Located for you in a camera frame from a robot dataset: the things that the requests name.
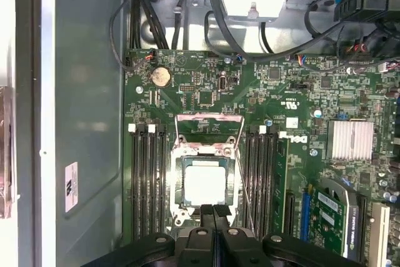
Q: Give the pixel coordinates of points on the green RAM stick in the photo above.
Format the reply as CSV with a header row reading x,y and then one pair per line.
x,y
281,185

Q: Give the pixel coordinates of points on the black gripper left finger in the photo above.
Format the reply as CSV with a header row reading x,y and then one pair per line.
x,y
207,217

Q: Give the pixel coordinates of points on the silver finned heatsink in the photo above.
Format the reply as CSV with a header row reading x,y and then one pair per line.
x,y
350,139

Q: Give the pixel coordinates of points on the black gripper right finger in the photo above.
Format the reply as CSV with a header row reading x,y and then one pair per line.
x,y
222,217

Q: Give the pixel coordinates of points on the CPU socket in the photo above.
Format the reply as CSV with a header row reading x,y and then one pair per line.
x,y
177,182

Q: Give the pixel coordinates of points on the blue expansion slot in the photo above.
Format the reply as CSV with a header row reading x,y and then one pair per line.
x,y
305,217

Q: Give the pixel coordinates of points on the green motherboard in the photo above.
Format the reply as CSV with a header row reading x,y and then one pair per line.
x,y
250,98

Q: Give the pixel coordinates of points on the dark grey PC case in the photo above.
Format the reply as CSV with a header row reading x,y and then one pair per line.
x,y
87,92

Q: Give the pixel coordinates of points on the black expansion slot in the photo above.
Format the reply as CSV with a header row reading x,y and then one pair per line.
x,y
362,223
290,214

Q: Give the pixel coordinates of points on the silver CPU chip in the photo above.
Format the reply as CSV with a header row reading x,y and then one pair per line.
x,y
206,182

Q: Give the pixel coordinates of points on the black graphics card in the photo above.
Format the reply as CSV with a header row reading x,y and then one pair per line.
x,y
331,217

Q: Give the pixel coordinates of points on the white expansion slot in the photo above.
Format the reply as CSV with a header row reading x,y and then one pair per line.
x,y
380,235

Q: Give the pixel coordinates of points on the metal socket cover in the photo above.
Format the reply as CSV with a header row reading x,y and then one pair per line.
x,y
209,117

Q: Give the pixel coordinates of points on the metal locking lever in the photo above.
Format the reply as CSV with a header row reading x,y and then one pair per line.
x,y
245,192

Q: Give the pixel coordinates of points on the coin cell battery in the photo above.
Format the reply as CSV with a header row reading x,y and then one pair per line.
x,y
161,76

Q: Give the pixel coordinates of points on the white sticker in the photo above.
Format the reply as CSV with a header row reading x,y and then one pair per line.
x,y
71,185

